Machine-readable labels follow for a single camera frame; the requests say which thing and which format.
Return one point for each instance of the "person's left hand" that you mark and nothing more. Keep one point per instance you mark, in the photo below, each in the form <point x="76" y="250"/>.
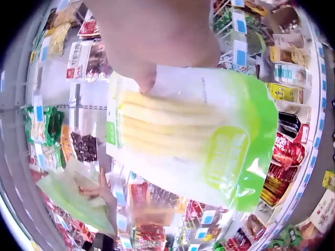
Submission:
<point x="106" y="192"/>

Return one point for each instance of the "person's right hand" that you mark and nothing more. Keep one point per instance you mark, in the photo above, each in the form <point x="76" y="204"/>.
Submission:
<point x="157" y="34"/>

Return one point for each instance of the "person's right thumb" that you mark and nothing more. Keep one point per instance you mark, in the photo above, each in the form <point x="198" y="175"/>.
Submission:
<point x="147" y="79"/>

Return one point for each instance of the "person's left fingers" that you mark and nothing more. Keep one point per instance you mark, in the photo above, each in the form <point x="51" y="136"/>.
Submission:
<point x="90" y="193"/>

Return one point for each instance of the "person's left thumb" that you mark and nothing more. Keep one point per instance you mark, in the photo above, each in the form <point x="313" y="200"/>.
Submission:
<point x="102" y="178"/>

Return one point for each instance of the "pale green translucent packet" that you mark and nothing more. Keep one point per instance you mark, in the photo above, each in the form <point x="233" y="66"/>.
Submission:
<point x="78" y="201"/>

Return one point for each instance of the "green white packet yellow sticks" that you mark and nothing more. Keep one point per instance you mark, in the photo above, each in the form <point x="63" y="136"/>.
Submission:
<point x="188" y="136"/>

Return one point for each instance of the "full shop shelf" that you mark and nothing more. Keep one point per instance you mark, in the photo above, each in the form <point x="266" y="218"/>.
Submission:
<point x="288" y="57"/>

